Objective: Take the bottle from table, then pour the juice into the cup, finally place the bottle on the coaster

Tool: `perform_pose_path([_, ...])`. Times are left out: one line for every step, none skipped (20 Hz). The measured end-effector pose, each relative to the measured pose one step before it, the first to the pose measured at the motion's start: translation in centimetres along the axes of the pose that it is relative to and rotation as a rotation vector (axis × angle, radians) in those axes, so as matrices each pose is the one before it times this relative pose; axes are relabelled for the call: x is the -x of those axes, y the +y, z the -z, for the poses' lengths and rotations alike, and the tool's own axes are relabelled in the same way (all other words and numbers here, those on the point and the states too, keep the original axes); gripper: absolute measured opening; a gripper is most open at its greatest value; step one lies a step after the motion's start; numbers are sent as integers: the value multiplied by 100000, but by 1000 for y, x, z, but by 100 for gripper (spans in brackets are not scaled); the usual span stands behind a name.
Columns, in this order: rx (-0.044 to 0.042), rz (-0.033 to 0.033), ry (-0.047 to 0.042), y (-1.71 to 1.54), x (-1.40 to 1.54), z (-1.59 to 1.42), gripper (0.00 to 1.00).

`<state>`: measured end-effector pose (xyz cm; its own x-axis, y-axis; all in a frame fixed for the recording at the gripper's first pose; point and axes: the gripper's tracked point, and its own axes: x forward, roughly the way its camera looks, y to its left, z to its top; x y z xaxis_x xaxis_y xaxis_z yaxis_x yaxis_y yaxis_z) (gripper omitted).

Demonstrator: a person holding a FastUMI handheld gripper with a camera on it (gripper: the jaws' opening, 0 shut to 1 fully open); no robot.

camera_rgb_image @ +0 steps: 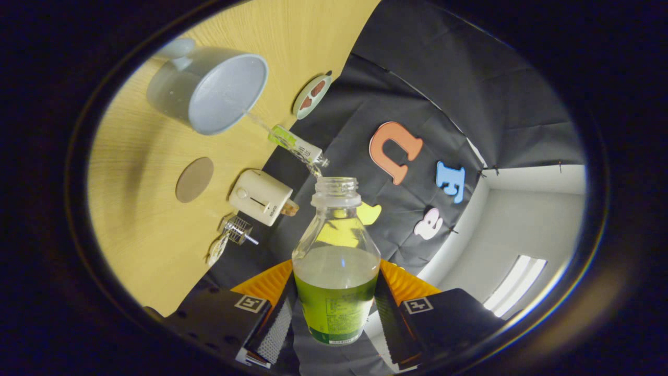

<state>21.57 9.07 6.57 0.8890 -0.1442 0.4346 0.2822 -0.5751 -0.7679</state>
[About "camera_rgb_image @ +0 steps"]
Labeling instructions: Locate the slim white green drink bottle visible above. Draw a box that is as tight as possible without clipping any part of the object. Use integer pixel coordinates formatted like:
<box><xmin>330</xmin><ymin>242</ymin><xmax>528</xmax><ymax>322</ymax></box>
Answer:
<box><xmin>268</xmin><ymin>124</ymin><xmax>330</xmax><ymax>169</ymax></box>

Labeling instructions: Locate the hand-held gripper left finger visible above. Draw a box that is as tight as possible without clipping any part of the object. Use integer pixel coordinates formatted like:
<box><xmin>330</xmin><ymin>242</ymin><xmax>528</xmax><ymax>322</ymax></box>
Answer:
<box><xmin>172</xmin><ymin>260</ymin><xmax>299</xmax><ymax>369</ymax></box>

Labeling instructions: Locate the round brown coaster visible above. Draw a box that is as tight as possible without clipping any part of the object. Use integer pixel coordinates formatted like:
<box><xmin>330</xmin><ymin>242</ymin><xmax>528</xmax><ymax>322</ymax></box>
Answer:
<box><xmin>175</xmin><ymin>157</ymin><xmax>215</xmax><ymax>204</ymax></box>

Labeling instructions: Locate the white toaster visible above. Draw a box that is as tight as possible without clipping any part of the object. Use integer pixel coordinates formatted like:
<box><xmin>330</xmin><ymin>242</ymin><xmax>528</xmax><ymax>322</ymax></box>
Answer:
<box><xmin>229</xmin><ymin>169</ymin><xmax>294</xmax><ymax>227</ymax></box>

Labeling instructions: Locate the pale green plate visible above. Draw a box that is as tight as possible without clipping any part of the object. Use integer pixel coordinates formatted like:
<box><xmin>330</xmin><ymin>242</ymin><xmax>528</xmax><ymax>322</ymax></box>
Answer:
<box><xmin>292</xmin><ymin>72</ymin><xmax>333</xmax><ymax>120</ymax></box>

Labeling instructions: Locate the wire utensil holder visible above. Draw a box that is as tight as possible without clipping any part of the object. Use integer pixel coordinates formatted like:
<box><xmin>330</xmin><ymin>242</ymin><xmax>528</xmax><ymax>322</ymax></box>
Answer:
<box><xmin>223</xmin><ymin>215</ymin><xmax>254</xmax><ymax>246</ymax></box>

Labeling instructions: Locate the white divided dish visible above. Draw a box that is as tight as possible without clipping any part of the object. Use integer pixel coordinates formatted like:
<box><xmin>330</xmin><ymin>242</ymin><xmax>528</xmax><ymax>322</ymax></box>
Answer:
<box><xmin>207</xmin><ymin>235</ymin><xmax>230</xmax><ymax>268</ymax></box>

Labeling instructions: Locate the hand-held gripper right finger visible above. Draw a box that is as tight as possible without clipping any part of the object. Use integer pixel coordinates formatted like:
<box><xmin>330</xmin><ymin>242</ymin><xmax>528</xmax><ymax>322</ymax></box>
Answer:
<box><xmin>373</xmin><ymin>258</ymin><xmax>506</xmax><ymax>369</ymax></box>

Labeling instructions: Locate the wooden table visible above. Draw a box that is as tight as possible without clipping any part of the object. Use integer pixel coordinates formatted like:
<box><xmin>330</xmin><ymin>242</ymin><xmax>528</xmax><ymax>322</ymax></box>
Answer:
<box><xmin>86</xmin><ymin>0</ymin><xmax>381</xmax><ymax>318</ymax></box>

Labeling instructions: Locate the white cup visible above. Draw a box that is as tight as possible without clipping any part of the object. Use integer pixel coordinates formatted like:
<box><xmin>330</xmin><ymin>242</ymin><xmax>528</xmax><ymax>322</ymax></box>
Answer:
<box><xmin>146</xmin><ymin>38</ymin><xmax>269</xmax><ymax>136</ymax></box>

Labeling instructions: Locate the clear green label juice bottle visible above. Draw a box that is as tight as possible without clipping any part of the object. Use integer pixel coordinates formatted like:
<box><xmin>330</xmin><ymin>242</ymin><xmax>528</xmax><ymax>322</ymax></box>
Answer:
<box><xmin>291</xmin><ymin>177</ymin><xmax>381</xmax><ymax>346</ymax></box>

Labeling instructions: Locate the ceiling light panel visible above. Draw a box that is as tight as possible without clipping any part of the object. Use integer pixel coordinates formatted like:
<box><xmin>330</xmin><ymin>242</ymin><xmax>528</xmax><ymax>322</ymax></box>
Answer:
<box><xmin>483</xmin><ymin>255</ymin><xmax>547</xmax><ymax>318</ymax></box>

